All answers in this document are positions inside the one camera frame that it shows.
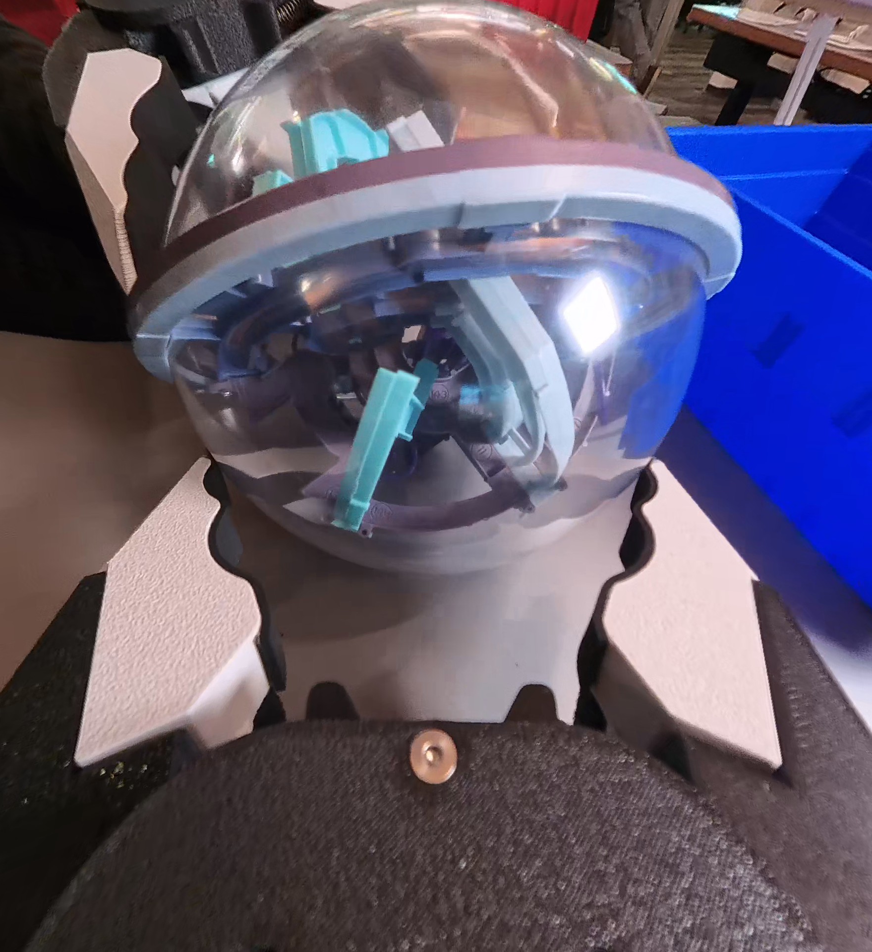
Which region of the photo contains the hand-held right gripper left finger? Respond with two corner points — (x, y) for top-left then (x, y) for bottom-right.
(75, 456), (290, 770)

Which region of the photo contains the clear plastic maze ball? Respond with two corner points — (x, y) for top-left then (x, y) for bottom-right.
(128, 0), (745, 577)

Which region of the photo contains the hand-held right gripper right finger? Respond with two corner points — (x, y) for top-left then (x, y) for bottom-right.
(591, 462), (783, 773)

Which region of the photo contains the blue plastic bin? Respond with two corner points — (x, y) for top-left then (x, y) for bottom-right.
(659, 124), (872, 645)

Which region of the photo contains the long wooden table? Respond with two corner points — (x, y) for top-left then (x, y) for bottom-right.
(689, 0), (872, 96)

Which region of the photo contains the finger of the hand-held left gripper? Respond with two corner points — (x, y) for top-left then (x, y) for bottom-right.
(61, 45), (211, 293)

